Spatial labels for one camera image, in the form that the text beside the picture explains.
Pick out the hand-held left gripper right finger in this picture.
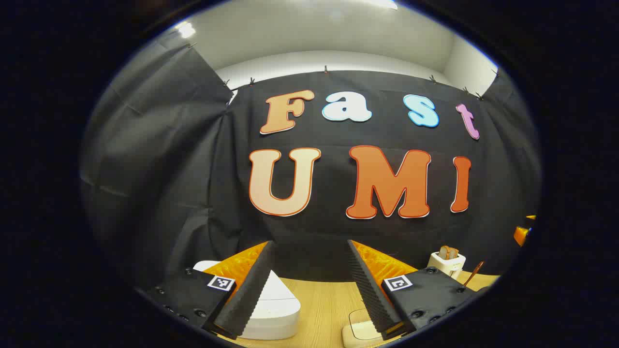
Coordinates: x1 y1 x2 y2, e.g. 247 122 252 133
346 239 479 341

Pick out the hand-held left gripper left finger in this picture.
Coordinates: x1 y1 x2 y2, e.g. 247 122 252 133
145 240 277 340

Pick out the white rice cooker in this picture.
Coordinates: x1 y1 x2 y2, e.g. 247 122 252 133
193 260 301 340

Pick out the brown wooden spoon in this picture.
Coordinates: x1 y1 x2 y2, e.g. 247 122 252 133
463 261 485 289

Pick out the clear plastic tray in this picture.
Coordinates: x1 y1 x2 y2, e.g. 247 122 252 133
342 308 387 348

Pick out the white toaster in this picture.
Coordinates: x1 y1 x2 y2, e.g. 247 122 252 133
427 251 466 280

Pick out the black backdrop cloth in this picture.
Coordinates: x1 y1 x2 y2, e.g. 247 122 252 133
80 43 542 290

